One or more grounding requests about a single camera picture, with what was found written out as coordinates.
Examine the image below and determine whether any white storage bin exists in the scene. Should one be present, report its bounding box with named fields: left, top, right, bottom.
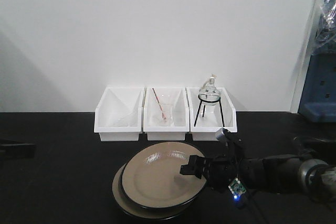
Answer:
left=186, top=87, right=237, bottom=141
left=94, top=87, right=144, bottom=142
left=143, top=87, right=190, bottom=141

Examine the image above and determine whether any plastic bag of pegs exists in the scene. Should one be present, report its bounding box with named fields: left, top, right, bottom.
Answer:
left=312, top=0, right=335, bottom=55

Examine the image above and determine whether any clear glass beaker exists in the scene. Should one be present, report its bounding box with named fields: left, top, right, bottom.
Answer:
left=157, top=96, right=173, bottom=126

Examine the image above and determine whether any black sink basin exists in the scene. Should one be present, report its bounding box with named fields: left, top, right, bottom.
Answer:
left=292, top=136, right=335, bottom=157

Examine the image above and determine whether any beige plate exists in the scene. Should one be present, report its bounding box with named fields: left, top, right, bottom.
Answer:
left=121, top=141, right=206, bottom=209
left=112, top=162, right=198, bottom=220

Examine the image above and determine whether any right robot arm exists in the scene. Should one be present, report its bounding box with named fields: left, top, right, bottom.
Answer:
left=180, top=128, right=335, bottom=205

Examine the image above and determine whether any round glass flask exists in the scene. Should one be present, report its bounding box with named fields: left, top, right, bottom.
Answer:
left=198, top=75, right=221, bottom=106

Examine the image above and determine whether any left white storage bin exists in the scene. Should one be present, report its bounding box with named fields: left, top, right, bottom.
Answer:
left=94, top=87, right=144, bottom=142

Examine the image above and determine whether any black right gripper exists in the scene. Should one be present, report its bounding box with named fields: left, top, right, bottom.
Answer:
left=180, top=128, right=245, bottom=193

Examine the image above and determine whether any red striped stirring rod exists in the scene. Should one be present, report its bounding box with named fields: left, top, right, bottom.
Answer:
left=152, top=88, right=167, bottom=123

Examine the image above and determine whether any right white storage bin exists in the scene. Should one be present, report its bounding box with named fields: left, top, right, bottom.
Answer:
left=186, top=87, right=237, bottom=141

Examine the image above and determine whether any black wire tripod stand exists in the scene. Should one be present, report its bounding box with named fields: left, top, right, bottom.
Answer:
left=193, top=93, right=225, bottom=127

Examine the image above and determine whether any middle white storage bin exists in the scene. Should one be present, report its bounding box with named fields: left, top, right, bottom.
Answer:
left=143, top=87, right=190, bottom=141

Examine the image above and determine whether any blue pegboard drying rack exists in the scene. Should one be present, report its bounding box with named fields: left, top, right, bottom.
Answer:
left=298, top=52, right=335, bottom=123

